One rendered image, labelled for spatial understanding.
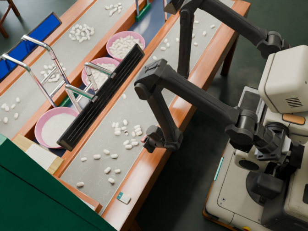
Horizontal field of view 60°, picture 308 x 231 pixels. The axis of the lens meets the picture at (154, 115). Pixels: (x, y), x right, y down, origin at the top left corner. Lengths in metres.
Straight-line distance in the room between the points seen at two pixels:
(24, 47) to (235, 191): 1.54
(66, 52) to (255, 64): 1.82
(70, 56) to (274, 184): 1.48
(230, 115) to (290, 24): 2.59
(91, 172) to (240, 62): 1.95
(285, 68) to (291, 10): 2.64
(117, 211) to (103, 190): 0.14
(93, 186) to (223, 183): 0.90
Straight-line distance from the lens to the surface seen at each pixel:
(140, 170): 1.39
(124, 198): 1.34
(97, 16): 2.21
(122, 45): 1.93
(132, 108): 1.59
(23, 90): 1.90
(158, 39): 1.91
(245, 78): 2.76
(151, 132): 1.19
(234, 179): 1.93
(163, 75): 0.86
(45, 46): 1.51
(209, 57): 1.81
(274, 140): 1.00
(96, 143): 1.52
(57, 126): 1.65
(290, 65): 1.02
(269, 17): 3.46
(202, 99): 0.89
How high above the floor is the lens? 2.07
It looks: 59 degrees down
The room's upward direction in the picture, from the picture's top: 6 degrees counter-clockwise
